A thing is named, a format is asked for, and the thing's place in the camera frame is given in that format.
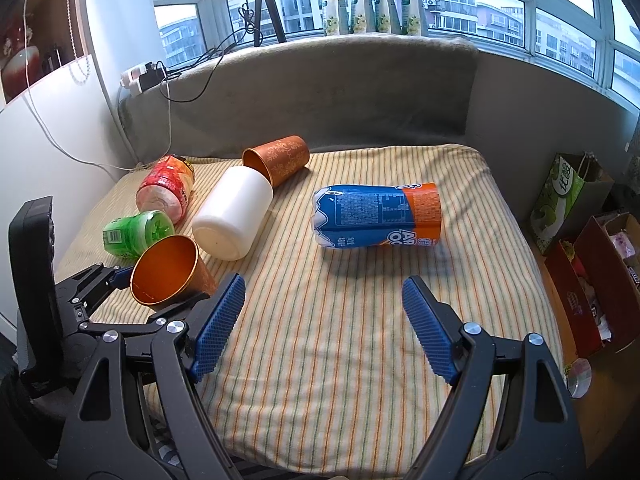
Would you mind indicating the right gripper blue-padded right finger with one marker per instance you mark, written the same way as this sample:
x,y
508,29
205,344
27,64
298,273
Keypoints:
x,y
536,434

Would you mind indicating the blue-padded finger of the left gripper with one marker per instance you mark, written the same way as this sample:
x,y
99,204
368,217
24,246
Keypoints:
x,y
92,286
177,311

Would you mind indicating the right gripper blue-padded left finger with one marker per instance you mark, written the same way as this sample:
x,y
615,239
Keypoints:
x,y
136,414

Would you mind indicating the orange paper cup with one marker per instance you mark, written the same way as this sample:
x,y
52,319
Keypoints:
x,y
170,271
278,160

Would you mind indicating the white plastic cup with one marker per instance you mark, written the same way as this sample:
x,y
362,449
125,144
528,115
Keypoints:
x,y
227,223

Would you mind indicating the clear round lid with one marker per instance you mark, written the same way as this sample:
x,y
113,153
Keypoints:
x,y
578,378

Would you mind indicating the striped yellow cushion cover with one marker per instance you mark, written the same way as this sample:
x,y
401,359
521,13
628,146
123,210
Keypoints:
x,y
323,372

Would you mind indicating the red cardboard box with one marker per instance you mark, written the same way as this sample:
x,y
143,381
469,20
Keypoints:
x,y
597,280

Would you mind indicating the blue orange plastic bottle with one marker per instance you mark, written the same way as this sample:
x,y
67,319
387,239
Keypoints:
x,y
350,216

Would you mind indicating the white power strip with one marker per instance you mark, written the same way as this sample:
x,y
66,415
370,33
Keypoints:
x,y
133,80

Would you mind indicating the black power adapter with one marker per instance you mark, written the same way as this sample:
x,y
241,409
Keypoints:
x,y
153,75

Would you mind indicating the red white vase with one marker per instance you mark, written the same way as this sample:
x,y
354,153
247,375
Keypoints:
x,y
20,60

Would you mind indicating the green paper shopping bag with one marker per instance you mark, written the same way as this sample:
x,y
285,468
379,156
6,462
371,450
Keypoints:
x,y
574,191

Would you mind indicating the grey sofa backrest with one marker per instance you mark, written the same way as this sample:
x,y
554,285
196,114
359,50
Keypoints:
x,y
336,93

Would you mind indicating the black tripod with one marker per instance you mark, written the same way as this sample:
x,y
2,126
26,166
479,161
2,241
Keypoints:
x,y
275,20

